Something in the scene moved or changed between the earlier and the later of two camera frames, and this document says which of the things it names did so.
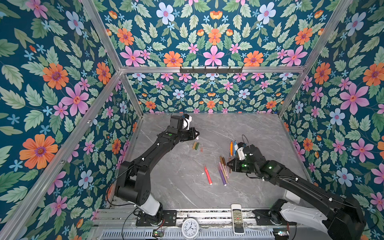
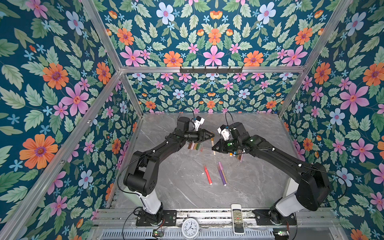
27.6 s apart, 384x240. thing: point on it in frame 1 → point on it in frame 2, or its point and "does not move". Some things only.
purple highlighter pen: (223, 177) does not move
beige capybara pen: (222, 164) → (212, 140)
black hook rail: (211, 70) does not move
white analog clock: (190, 228) does not move
